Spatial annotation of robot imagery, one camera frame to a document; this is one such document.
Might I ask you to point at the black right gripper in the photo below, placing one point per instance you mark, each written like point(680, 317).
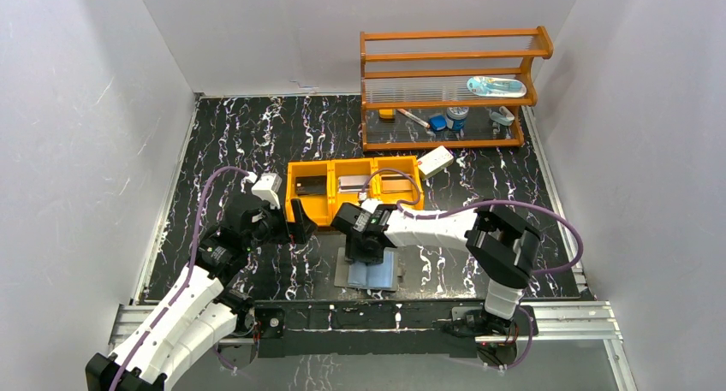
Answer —
point(345, 224)

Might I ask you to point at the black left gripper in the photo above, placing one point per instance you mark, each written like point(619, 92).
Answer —
point(288, 228)

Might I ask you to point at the yellow three-compartment organizer tray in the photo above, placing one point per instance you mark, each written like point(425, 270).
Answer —
point(322, 209)

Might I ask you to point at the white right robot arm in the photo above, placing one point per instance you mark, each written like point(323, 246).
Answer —
point(502, 243)

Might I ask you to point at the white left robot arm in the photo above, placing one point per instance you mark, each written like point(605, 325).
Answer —
point(202, 307)

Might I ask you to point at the dark card in tray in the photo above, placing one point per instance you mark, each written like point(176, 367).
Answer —
point(310, 186)

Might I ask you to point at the silver card in tray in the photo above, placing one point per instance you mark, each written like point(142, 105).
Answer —
point(353, 184)

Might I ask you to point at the brown card in tray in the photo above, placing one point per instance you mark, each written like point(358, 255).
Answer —
point(396, 184)

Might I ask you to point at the green and white box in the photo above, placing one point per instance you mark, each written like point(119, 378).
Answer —
point(434, 161)

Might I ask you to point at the small yellow block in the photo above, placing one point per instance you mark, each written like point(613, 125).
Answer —
point(387, 114)

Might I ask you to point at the white marker pen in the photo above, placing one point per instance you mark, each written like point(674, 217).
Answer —
point(411, 116)

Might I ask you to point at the small blue box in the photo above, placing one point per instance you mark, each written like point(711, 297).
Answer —
point(437, 123)

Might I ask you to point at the white jar blue label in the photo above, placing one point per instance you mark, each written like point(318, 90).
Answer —
point(456, 118)

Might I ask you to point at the orange wooden shelf rack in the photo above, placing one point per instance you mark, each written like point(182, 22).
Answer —
point(427, 72)

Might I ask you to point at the teal blister pack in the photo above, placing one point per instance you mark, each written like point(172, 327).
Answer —
point(495, 87)

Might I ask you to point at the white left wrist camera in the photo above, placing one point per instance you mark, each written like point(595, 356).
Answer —
point(266, 188)

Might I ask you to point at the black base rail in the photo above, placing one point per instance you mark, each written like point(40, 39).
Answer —
point(454, 327)

